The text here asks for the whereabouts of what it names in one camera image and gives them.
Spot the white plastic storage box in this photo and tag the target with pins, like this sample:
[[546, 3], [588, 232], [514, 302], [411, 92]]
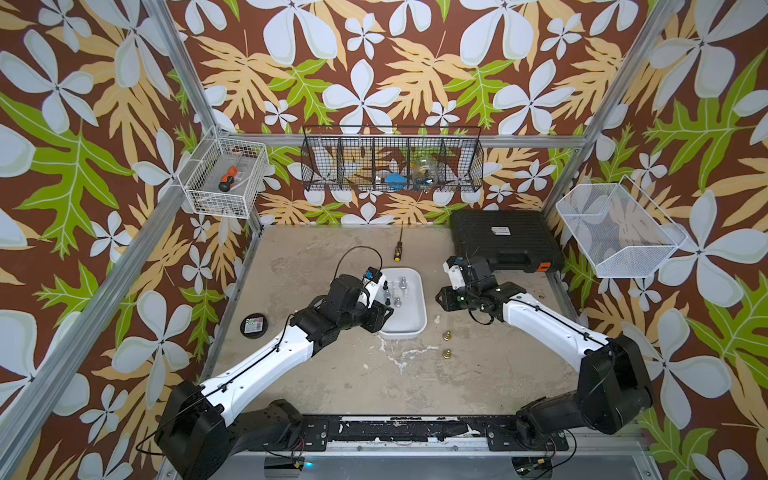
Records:
[[410, 320]]

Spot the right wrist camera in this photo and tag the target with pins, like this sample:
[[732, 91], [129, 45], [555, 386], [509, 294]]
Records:
[[463, 272]]

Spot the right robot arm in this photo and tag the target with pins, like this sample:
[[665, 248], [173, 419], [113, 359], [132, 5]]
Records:
[[613, 382]]

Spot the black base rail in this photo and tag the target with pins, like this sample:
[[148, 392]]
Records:
[[498, 432]]

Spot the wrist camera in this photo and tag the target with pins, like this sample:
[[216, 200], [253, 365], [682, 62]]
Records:
[[463, 272], [372, 283]]

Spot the blue object in basket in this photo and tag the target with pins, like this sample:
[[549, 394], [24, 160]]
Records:
[[396, 182]]

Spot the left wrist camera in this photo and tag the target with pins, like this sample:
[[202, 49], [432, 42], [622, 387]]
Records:
[[372, 283]]

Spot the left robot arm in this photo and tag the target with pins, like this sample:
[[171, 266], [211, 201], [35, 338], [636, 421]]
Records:
[[199, 429]]

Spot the black wire basket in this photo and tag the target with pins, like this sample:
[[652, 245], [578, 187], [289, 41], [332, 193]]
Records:
[[361, 157]]

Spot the round black tape measure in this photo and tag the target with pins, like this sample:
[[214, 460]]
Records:
[[254, 326]]

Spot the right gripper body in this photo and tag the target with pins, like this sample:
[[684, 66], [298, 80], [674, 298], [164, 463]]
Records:
[[463, 298]]

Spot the red black screwdriver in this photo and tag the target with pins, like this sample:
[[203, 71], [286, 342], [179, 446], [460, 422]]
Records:
[[228, 179]]

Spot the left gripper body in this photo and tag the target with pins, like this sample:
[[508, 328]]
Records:
[[369, 318]]

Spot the white mesh basket right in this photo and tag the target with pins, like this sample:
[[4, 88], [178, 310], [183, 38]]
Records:
[[620, 229]]

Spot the black yellow screwdriver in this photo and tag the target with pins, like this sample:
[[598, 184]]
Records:
[[398, 251]]

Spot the white wire basket left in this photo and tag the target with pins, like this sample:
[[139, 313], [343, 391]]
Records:
[[210, 160]]

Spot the black tool case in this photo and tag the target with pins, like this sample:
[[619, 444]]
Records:
[[508, 239]]

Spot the clear bottle in basket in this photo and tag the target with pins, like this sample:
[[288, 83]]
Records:
[[424, 168]]

